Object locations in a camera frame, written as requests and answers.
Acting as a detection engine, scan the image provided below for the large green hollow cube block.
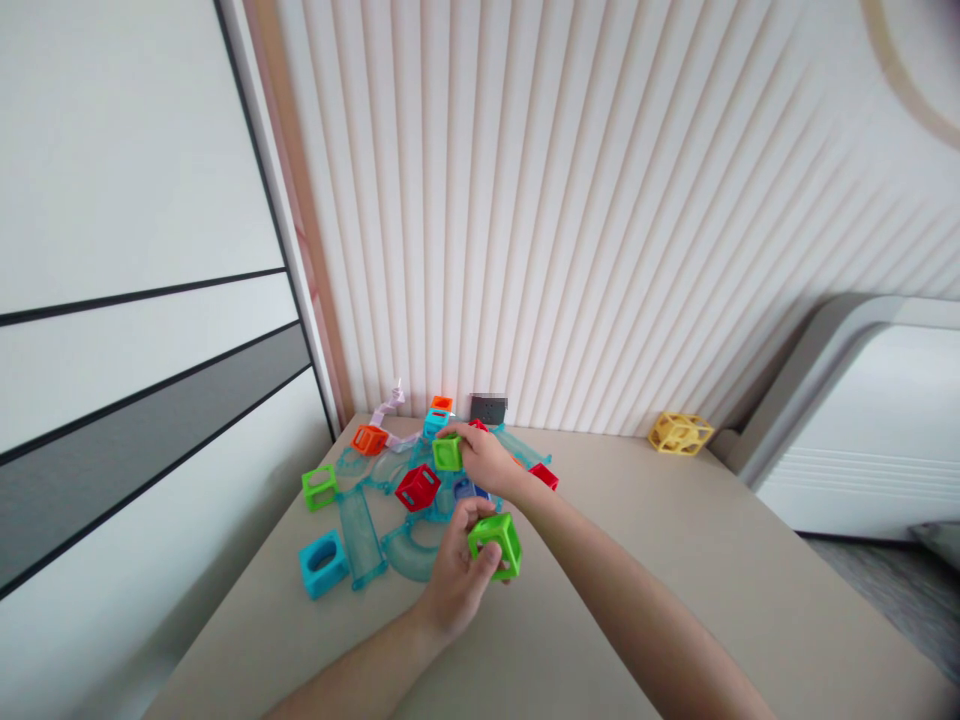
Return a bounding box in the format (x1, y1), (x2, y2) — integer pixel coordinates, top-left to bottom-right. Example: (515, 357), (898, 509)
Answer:
(467, 512), (523, 583)

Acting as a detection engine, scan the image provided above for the person's left hand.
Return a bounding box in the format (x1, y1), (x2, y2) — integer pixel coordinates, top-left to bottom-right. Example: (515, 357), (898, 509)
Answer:
(410, 497), (504, 640)

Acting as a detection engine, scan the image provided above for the white bed headboard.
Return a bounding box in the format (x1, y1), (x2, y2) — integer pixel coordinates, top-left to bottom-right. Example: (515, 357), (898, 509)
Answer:
(708, 293), (960, 543)

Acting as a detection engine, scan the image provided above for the wavy clear teal track piece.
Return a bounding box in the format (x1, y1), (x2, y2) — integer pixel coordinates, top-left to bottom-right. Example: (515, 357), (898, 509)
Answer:
(334, 445), (412, 498)

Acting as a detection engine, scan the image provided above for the clear teal ramp track piece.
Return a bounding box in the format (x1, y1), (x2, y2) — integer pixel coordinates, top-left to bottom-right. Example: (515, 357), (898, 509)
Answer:
(491, 422), (554, 468)

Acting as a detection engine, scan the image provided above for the straight clear teal track piece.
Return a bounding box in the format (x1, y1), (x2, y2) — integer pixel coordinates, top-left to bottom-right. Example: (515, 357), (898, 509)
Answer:
(335, 485), (390, 592)

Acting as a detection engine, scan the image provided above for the grey patterned bedding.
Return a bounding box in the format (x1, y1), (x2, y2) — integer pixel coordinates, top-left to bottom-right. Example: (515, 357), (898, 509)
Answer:
(796, 520), (960, 669)

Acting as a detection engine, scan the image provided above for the yellow lattice cube toy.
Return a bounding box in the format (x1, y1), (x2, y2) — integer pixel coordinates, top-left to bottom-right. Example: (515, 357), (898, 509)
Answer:
(647, 410), (715, 456)

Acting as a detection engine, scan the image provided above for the person's right hand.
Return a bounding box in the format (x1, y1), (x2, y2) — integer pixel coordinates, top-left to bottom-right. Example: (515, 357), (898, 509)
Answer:
(437, 423), (531, 503)

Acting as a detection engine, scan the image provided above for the curved clear teal track piece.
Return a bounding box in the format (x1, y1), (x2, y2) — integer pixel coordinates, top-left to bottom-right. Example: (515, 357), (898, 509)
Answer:
(379, 517), (445, 584)

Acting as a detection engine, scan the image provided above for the white wardrobe with black lines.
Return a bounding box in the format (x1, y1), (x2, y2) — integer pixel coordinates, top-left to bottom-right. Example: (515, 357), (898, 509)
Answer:
(0, 0), (340, 720)

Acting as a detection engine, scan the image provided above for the blue cube block round hole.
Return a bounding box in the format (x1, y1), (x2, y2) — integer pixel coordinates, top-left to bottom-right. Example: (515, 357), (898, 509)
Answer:
(297, 529), (352, 601)

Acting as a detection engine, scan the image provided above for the lilac folded paper strip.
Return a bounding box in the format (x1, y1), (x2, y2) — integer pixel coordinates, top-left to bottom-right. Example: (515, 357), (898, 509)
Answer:
(371, 378), (423, 453)

